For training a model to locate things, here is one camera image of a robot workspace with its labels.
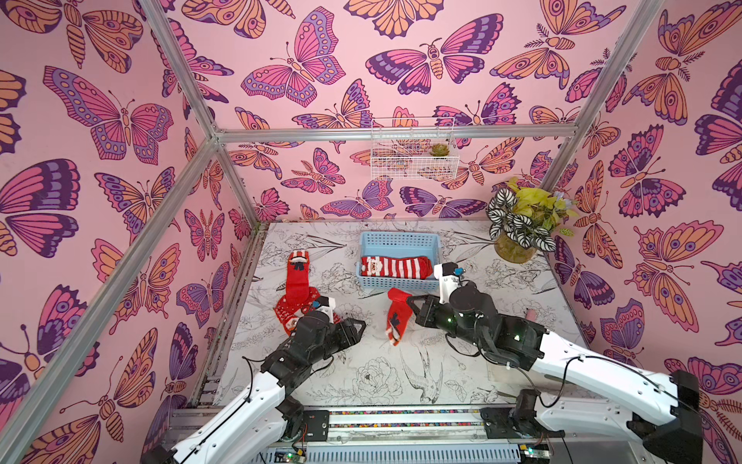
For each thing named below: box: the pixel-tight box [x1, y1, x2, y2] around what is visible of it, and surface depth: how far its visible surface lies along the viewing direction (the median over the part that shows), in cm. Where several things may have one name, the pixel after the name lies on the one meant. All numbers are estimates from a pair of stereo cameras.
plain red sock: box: [385, 288, 413, 348], surface depth 79 cm
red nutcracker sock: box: [285, 249, 311, 303], surface depth 105 cm
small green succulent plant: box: [429, 143, 451, 157], surface depth 94 cm
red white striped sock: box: [360, 256, 434, 280], surface depth 105 cm
